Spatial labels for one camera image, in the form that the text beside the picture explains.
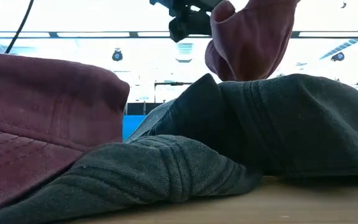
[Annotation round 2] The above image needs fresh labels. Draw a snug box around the dark grey baseball cap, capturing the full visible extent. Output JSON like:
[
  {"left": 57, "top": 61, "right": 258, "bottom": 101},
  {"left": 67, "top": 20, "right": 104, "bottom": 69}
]
[
  {"left": 147, "top": 73, "right": 358, "bottom": 179},
  {"left": 124, "top": 98, "right": 176, "bottom": 144},
  {"left": 0, "top": 134, "right": 264, "bottom": 224}
]

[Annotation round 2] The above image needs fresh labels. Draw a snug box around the black ceiling spotlight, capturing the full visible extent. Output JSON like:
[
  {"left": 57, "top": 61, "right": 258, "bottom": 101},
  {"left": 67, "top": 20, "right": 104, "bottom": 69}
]
[
  {"left": 331, "top": 51, "right": 346, "bottom": 62},
  {"left": 111, "top": 48, "right": 124, "bottom": 62}
]

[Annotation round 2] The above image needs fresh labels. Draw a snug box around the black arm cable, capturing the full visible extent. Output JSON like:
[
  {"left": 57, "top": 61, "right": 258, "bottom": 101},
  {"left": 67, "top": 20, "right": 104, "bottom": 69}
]
[{"left": 4, "top": 0, "right": 35, "bottom": 54}]

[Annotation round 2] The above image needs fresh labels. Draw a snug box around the black overhead frame beam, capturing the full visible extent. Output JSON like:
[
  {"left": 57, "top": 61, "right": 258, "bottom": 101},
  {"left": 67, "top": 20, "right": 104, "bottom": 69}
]
[{"left": 0, "top": 30, "right": 358, "bottom": 39}]

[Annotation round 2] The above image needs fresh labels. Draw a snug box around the maroon baseball cap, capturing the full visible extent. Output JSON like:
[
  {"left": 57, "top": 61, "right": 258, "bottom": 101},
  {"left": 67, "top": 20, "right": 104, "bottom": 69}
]
[
  {"left": 204, "top": 0, "right": 298, "bottom": 82},
  {"left": 0, "top": 52, "right": 131, "bottom": 217}
]

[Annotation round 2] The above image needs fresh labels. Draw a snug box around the ceiling air vent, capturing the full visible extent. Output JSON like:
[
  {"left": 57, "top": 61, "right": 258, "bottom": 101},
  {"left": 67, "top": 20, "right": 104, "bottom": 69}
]
[{"left": 175, "top": 42, "right": 194, "bottom": 63}]

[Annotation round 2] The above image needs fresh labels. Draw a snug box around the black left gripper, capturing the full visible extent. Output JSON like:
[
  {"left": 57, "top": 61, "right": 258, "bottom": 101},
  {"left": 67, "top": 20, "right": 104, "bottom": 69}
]
[{"left": 149, "top": 0, "right": 226, "bottom": 43}]

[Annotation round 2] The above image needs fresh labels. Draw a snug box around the teal plastic bin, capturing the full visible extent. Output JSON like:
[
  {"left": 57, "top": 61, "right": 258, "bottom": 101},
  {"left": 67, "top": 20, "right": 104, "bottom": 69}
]
[{"left": 122, "top": 114, "right": 147, "bottom": 141}]

